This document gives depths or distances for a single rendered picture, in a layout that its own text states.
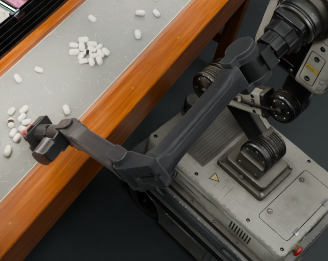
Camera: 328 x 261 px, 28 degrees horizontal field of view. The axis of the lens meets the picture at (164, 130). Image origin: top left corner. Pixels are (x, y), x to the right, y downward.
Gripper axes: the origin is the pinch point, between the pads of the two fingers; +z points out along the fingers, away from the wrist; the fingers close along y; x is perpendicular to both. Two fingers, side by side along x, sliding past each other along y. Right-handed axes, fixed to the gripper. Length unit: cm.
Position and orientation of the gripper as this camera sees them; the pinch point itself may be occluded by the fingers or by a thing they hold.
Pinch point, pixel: (23, 133)
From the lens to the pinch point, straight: 204.8
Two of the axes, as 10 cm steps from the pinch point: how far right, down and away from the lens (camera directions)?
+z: -7.5, 0.0, 6.6
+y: -5.1, 6.4, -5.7
